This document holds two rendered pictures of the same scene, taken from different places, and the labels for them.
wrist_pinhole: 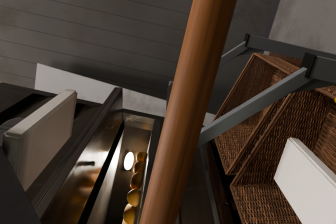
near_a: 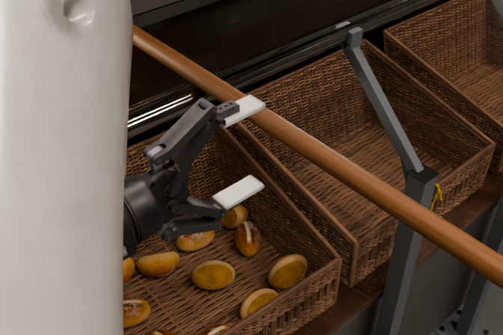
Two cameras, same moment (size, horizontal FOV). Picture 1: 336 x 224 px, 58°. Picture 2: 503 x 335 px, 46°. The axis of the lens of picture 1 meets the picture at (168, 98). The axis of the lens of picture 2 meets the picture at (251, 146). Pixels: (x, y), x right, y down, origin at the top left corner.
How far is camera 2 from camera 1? 67 cm
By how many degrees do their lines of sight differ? 47
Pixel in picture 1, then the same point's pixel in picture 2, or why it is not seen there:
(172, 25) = not seen: outside the picture
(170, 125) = (275, 126)
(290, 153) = (255, 185)
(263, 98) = (392, 129)
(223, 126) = (367, 88)
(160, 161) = (260, 116)
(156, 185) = not seen: hidden behind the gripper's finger
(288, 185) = (243, 182)
